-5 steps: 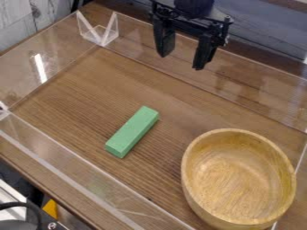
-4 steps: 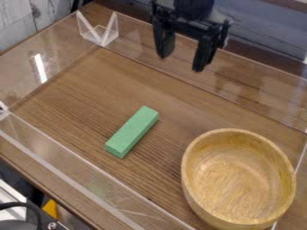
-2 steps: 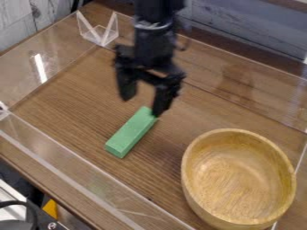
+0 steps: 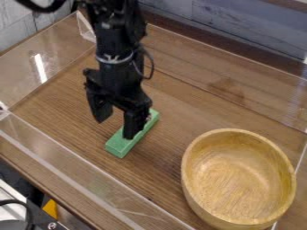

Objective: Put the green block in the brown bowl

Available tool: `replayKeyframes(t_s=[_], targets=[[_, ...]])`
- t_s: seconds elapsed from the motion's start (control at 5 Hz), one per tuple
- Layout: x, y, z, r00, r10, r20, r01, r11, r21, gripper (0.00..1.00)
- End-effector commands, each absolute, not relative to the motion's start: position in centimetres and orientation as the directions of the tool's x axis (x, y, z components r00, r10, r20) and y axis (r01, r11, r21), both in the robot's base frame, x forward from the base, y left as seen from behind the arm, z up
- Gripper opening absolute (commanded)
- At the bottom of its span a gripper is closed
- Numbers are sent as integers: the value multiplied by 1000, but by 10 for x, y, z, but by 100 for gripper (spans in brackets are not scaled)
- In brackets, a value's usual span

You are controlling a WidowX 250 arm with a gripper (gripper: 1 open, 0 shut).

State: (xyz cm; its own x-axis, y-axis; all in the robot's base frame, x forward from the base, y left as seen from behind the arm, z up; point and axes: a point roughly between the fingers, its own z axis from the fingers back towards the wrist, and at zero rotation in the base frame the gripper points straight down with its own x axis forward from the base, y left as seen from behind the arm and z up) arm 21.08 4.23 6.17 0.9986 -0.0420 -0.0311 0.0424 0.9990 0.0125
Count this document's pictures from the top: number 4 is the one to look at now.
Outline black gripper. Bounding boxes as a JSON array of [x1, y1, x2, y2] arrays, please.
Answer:
[[83, 57, 153, 139]]

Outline green rectangular block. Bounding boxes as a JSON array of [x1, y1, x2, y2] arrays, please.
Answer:
[[104, 109, 159, 159]]

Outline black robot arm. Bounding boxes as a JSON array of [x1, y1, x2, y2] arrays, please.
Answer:
[[83, 0, 153, 139]]

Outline brown wooden bowl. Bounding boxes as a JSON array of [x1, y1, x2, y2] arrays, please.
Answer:
[[182, 128, 298, 230]]

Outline yellow black device lower left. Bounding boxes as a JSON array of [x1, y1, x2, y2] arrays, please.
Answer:
[[27, 196, 79, 230]]

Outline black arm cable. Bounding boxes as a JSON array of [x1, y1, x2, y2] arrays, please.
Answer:
[[134, 44, 157, 81]]

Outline clear acrylic enclosure wall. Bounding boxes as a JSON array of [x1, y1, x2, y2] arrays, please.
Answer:
[[0, 13, 307, 230]]

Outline clear acrylic corner bracket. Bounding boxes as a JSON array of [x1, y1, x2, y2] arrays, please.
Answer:
[[76, 12, 96, 43]]

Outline black cable lower left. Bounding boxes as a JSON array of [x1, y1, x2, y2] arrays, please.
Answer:
[[0, 199, 35, 230]]

